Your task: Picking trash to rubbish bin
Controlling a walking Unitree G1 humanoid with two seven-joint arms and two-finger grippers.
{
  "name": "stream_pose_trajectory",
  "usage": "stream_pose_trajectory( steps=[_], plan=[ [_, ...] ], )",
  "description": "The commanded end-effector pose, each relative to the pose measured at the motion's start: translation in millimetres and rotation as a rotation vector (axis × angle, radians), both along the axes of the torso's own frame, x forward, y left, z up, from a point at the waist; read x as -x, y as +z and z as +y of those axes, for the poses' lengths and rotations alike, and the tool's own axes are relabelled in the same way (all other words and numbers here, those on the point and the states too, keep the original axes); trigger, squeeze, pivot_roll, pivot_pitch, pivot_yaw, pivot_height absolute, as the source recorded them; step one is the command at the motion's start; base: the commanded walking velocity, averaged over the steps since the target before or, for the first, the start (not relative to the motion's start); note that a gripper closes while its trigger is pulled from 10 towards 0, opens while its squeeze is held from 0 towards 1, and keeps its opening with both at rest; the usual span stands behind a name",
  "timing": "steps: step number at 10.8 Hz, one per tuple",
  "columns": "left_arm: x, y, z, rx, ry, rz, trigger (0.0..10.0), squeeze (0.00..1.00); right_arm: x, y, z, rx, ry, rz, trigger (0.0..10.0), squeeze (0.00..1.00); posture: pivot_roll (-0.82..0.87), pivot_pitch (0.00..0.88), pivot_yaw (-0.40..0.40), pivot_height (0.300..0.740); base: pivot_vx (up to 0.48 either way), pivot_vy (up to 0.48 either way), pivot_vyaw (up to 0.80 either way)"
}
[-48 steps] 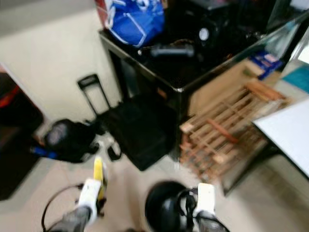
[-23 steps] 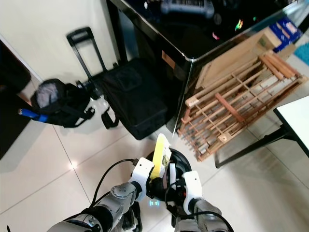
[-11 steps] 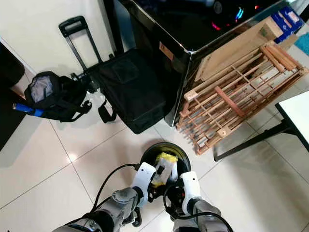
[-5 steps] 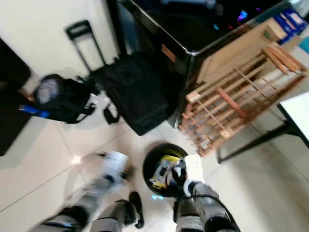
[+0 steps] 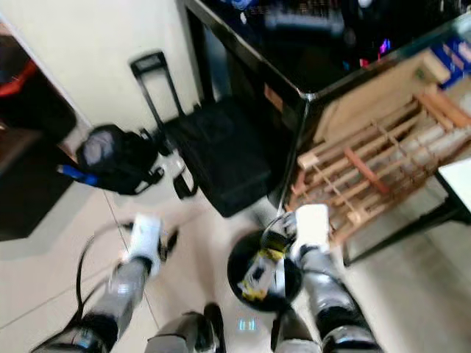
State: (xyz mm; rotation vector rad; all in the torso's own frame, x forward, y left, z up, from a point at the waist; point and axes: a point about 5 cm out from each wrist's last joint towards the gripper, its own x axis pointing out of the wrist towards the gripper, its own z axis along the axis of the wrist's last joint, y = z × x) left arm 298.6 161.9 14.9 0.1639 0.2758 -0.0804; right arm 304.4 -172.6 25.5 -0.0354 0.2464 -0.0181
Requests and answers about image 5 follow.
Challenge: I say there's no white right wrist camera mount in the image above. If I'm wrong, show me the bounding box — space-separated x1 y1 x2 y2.
291 204 332 254

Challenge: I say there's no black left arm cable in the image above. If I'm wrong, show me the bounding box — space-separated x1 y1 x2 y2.
77 221 137 324

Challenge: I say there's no dark brown wooden furniture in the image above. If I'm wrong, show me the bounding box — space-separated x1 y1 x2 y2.
0 125 71 242

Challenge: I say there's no wooden slatted rack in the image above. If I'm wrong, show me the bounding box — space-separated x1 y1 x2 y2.
287 48 471 247

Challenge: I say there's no black trolley suitcase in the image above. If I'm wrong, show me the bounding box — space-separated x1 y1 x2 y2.
130 50 288 218

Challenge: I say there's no grey left robot leg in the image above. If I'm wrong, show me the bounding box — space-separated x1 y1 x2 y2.
147 303 229 353

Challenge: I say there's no black round rubbish bin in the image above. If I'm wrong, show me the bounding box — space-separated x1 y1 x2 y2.
227 229 304 313

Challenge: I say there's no grey robot leg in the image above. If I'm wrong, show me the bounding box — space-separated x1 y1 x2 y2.
147 303 229 353
272 309 321 353

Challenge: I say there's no black table leg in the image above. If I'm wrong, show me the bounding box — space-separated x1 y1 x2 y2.
342 199 471 265

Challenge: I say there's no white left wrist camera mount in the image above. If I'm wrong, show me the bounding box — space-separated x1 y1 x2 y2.
127 215 164 277

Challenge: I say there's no yellow snack packet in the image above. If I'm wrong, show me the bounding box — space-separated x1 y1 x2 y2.
238 249 284 302

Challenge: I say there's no black bag with red strap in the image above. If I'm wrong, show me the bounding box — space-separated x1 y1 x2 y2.
0 37 74 140

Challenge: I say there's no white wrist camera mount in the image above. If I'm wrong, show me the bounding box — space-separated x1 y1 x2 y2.
127 215 164 277
291 204 332 254

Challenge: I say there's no blue tube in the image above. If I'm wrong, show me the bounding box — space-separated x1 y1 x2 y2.
57 163 100 186

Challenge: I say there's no black backpack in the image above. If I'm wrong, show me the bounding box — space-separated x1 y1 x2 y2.
57 124 166 196

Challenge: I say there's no grey right robot leg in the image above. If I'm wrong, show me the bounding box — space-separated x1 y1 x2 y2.
272 309 321 353

